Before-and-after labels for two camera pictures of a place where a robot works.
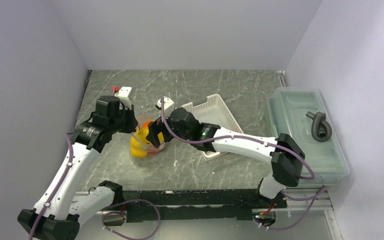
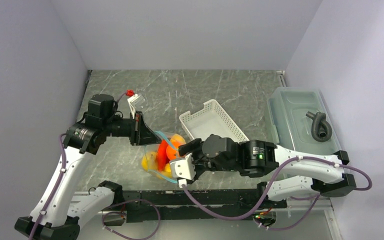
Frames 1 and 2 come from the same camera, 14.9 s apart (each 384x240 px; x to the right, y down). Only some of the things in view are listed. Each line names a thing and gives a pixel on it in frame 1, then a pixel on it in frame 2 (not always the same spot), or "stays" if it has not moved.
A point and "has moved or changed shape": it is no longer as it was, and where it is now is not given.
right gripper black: [155, 127] → [190, 147]
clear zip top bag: [140, 147] has moved or changed shape
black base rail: [211, 204] stays
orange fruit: [145, 125] has moved or changed shape
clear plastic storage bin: [301, 115] stays
